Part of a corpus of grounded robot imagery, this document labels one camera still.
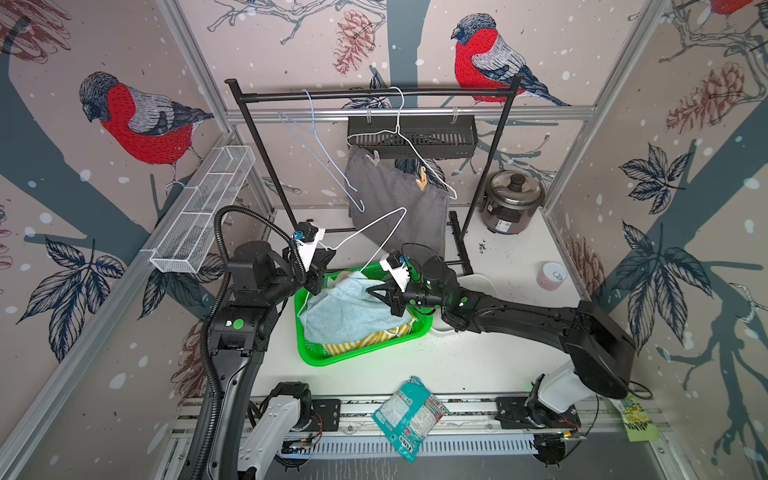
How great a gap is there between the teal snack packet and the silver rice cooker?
627 millimetres

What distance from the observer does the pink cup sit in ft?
3.12

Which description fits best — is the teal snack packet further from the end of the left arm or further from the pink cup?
the pink cup

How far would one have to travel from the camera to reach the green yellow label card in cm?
71

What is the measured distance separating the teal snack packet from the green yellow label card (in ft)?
1.46

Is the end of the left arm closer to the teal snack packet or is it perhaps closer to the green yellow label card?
the teal snack packet

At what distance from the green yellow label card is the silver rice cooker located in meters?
0.58
